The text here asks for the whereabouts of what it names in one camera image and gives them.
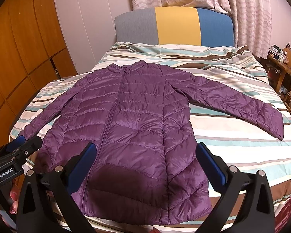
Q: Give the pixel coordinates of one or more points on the wooden wardrobe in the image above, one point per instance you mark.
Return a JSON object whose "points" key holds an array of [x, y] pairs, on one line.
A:
{"points": [[32, 54]]}

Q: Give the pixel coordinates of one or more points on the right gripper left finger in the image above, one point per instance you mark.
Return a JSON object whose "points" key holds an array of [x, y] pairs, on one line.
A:
{"points": [[35, 213]]}

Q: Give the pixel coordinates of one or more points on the purple quilted down jacket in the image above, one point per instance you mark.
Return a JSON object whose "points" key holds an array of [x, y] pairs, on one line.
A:
{"points": [[138, 117]]}

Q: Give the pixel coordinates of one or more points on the clutter on desk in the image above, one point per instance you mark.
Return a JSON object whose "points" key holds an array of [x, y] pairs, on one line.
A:
{"points": [[278, 54]]}

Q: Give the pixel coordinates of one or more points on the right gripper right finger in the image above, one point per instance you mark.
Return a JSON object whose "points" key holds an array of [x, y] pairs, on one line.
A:
{"points": [[256, 213]]}

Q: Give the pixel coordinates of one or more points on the left hand pink nails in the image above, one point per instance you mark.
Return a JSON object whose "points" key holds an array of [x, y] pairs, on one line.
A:
{"points": [[14, 195]]}

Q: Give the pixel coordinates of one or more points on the grey yellow blue headboard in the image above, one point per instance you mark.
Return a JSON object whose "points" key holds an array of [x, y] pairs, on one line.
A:
{"points": [[175, 25]]}

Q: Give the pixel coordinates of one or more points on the wooden desk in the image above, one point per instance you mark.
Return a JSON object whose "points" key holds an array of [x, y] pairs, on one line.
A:
{"points": [[281, 68]]}

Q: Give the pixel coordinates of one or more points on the pink patterned curtain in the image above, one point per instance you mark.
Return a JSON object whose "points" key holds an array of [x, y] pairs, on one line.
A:
{"points": [[252, 19]]}

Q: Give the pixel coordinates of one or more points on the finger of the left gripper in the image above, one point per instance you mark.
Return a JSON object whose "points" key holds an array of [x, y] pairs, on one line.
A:
{"points": [[15, 144]]}

